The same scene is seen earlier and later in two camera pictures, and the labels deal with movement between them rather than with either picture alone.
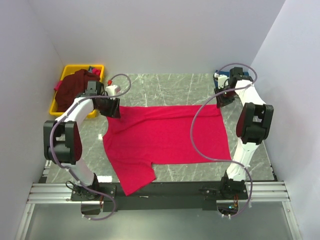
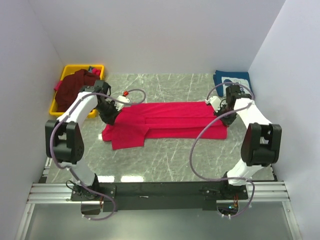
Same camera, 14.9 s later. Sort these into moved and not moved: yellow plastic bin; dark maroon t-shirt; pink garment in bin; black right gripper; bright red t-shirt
Moved: black right gripper; bright red t-shirt
Not moved: yellow plastic bin; dark maroon t-shirt; pink garment in bin
